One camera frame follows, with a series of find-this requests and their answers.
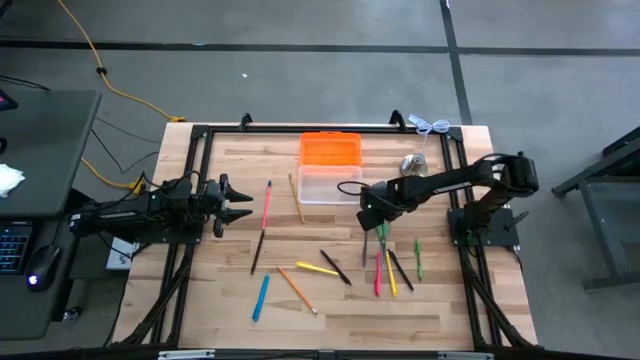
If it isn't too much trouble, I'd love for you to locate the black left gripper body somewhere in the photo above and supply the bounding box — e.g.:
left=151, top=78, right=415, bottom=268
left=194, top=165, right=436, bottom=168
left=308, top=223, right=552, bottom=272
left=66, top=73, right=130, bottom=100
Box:
left=202, top=173, right=232, bottom=239

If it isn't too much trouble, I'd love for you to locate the yellow extension cable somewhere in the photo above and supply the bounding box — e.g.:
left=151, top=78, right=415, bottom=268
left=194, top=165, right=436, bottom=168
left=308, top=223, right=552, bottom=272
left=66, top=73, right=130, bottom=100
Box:
left=56, top=0, right=187, bottom=124
left=81, top=157, right=147, bottom=195

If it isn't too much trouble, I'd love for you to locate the backlit computer keyboard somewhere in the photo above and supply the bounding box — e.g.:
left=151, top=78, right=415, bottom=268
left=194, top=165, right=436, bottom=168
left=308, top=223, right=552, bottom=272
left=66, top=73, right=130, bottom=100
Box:
left=0, top=222, right=34, bottom=276

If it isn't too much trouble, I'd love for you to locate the clear pencil box orange lid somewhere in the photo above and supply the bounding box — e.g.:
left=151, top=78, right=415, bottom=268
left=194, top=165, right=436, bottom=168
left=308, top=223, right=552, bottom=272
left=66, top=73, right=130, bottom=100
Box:
left=297, top=130, right=364, bottom=206

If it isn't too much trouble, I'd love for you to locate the thin yellow wooden pencil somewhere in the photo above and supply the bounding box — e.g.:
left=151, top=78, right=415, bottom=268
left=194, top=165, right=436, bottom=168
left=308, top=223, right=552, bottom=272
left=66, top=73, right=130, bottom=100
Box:
left=288, top=173, right=306, bottom=224

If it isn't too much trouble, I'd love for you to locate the yellow highlighter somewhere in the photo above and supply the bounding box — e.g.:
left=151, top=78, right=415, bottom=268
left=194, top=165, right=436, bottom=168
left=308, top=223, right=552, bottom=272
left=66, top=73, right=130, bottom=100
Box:
left=294, top=260, right=340, bottom=277

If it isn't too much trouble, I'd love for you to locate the white crumpled tissue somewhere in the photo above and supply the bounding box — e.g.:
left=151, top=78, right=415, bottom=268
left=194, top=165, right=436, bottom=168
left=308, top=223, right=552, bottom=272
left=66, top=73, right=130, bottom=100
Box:
left=0, top=163, right=26, bottom=199

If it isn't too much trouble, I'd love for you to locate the yellow pen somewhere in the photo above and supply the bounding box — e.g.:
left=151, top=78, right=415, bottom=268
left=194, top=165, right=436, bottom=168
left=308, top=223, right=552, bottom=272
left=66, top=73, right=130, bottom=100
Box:
left=384, top=249, right=399, bottom=297

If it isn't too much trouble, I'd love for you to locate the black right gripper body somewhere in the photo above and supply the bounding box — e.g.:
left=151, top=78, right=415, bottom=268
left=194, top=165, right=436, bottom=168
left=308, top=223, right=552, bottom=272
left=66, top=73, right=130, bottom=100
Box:
left=356, top=179, right=404, bottom=221

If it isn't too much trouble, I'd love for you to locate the orange pencil with eraser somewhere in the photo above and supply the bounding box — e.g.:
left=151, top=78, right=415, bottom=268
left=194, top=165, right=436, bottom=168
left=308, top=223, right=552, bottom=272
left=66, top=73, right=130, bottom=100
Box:
left=277, top=265, right=319, bottom=316

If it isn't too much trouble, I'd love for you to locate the black office desk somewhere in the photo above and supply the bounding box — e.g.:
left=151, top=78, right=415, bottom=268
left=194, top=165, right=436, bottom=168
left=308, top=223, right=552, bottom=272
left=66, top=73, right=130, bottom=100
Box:
left=0, top=89, right=104, bottom=342

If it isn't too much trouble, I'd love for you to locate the black aluminium table frame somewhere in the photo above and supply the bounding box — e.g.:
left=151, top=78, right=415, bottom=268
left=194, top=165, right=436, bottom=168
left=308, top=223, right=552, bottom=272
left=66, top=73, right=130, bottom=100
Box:
left=107, top=109, right=540, bottom=351

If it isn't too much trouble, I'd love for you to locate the thin black cable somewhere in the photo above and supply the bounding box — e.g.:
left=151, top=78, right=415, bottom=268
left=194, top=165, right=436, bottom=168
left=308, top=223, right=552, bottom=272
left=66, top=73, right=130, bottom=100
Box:
left=89, top=128, right=161, bottom=176
left=93, top=115, right=162, bottom=146
left=0, top=74, right=51, bottom=92

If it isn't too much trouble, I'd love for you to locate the green pen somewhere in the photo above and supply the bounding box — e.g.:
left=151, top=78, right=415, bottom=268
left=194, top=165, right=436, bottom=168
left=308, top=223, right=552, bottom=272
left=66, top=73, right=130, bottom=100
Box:
left=413, top=237, right=424, bottom=281

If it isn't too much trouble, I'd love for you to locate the black computer mouse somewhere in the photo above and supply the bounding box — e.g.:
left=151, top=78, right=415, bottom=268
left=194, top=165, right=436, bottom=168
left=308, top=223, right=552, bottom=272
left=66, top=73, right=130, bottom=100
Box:
left=24, top=243, right=62, bottom=293

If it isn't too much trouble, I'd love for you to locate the black metal cart frame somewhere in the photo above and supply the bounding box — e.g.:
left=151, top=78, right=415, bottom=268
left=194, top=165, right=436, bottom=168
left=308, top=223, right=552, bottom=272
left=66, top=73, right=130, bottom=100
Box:
left=551, top=125, right=640, bottom=292

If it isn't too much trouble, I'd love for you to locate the white printed box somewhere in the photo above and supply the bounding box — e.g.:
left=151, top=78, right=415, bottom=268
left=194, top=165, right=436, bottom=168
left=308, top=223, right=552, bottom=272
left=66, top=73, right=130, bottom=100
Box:
left=106, top=237, right=141, bottom=271

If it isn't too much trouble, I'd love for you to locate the black pen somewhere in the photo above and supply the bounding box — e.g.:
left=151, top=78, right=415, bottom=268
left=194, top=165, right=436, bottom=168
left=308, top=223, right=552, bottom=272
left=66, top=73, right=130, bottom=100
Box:
left=319, top=248, right=353, bottom=287
left=387, top=248, right=415, bottom=292

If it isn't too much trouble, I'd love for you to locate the dark brown pencil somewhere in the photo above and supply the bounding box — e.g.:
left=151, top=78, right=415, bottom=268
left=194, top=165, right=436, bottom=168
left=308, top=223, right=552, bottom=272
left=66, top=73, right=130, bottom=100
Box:
left=250, top=228, right=266, bottom=276

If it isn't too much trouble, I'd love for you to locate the white bundled cable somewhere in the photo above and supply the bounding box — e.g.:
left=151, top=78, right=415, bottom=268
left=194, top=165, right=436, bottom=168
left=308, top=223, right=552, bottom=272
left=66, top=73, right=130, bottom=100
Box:
left=407, top=113, right=451, bottom=153

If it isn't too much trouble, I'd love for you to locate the pink pen blue tip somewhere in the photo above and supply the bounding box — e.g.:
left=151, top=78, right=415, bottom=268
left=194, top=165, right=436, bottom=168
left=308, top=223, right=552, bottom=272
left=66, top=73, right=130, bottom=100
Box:
left=262, top=180, right=274, bottom=231

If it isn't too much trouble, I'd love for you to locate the silver metal bracket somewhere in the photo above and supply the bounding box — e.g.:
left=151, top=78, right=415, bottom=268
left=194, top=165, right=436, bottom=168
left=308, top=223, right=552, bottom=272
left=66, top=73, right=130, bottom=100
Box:
left=438, top=351, right=495, bottom=360
left=158, top=349, right=216, bottom=360

